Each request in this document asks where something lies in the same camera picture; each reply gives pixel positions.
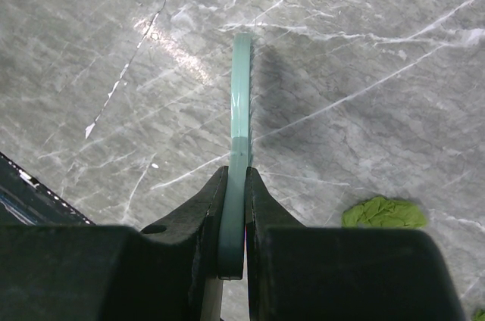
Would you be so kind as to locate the green leaf scrap centre right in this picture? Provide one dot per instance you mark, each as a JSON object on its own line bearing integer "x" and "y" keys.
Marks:
{"x": 381, "y": 212}

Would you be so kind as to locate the teal hand brush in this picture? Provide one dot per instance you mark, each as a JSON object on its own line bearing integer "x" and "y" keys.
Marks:
{"x": 230, "y": 247}

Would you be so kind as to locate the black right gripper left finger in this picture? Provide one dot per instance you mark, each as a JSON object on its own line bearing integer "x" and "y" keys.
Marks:
{"x": 166, "y": 271}

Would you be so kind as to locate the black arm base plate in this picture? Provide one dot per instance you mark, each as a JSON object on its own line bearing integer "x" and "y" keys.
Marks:
{"x": 25, "y": 200}

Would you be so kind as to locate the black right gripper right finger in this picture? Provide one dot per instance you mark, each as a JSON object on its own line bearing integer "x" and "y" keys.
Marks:
{"x": 297, "y": 272}

